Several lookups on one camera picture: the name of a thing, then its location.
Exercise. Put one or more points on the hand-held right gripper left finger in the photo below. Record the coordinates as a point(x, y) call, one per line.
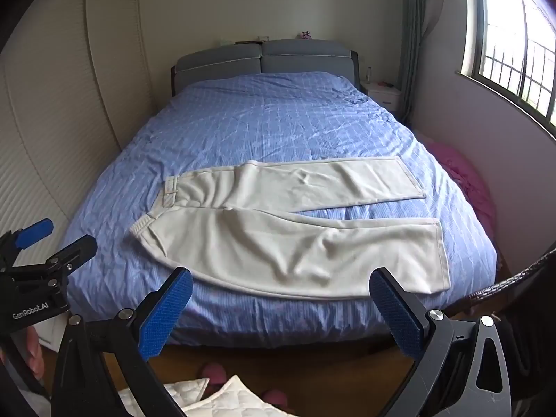
point(167, 312)

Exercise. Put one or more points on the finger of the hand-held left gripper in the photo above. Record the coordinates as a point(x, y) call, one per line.
point(37, 230)
point(78, 247)

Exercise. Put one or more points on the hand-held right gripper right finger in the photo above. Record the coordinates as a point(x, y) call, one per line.
point(397, 317)

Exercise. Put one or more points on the cream white pants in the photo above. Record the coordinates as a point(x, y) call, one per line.
point(260, 234)

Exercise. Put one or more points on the person's left hand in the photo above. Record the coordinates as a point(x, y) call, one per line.
point(34, 352)

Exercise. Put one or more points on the pink slipper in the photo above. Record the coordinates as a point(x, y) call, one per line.
point(213, 372)
point(276, 398)

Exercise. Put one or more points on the white quilted pad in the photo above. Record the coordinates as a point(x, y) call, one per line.
point(239, 399)
point(182, 393)

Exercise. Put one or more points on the dark wicker chair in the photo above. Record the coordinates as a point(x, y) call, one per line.
point(521, 278)

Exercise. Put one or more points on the white louvered wardrobe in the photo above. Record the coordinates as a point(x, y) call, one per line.
point(65, 95)

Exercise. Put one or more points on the pink blanket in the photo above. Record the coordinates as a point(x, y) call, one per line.
point(464, 173)

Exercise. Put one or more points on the white nightstand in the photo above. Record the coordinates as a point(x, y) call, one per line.
point(384, 95)

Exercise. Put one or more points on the blue floral striped blanket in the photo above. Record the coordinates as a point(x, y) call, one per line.
point(282, 117)

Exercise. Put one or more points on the clear plastic bottle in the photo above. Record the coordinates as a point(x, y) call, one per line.
point(369, 74)

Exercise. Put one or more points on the grey-green curtain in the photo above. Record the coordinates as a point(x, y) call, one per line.
point(412, 43)

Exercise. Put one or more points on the small pink toy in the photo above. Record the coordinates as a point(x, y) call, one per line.
point(306, 34)

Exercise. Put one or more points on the barred window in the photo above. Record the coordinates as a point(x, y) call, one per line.
point(512, 30)

